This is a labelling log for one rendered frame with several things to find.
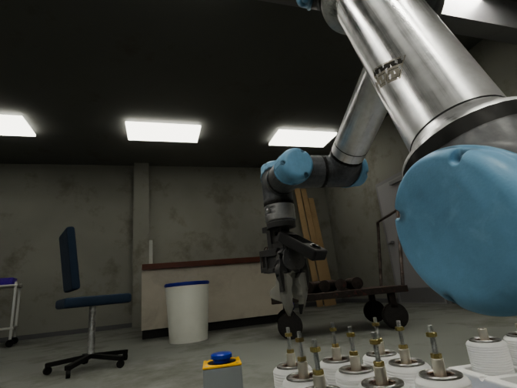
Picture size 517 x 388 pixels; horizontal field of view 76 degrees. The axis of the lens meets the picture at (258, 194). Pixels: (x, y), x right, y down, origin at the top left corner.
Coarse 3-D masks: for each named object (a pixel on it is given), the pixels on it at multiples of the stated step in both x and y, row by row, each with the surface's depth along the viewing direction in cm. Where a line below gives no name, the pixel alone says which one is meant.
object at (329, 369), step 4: (320, 364) 82; (324, 364) 81; (328, 364) 80; (332, 364) 80; (336, 364) 79; (340, 364) 79; (344, 364) 79; (348, 364) 79; (324, 368) 80; (328, 368) 80; (332, 368) 79; (336, 368) 79; (324, 372) 80; (328, 372) 80; (332, 372) 79; (328, 376) 79; (332, 376) 79; (328, 380) 79; (332, 380) 78; (328, 384) 79; (332, 384) 78
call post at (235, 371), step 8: (216, 368) 59; (224, 368) 59; (232, 368) 59; (240, 368) 59; (208, 376) 58; (216, 376) 59; (224, 376) 59; (232, 376) 59; (240, 376) 59; (208, 384) 58; (216, 384) 58; (224, 384) 58; (232, 384) 58; (240, 384) 59
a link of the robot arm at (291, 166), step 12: (288, 156) 69; (300, 156) 70; (312, 156) 74; (276, 168) 71; (288, 168) 69; (300, 168) 69; (312, 168) 70; (324, 168) 73; (276, 180) 74; (288, 180) 70; (300, 180) 70; (312, 180) 73; (324, 180) 73; (288, 192) 78
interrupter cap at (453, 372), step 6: (420, 372) 64; (426, 372) 64; (432, 372) 64; (450, 372) 63; (456, 372) 63; (426, 378) 61; (432, 378) 60; (438, 378) 60; (444, 378) 59; (450, 378) 59; (456, 378) 59
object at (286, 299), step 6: (288, 276) 74; (276, 282) 76; (288, 282) 74; (276, 288) 76; (288, 288) 73; (270, 294) 77; (276, 294) 75; (282, 294) 73; (288, 294) 73; (282, 300) 73; (288, 300) 72; (288, 306) 72; (288, 312) 73
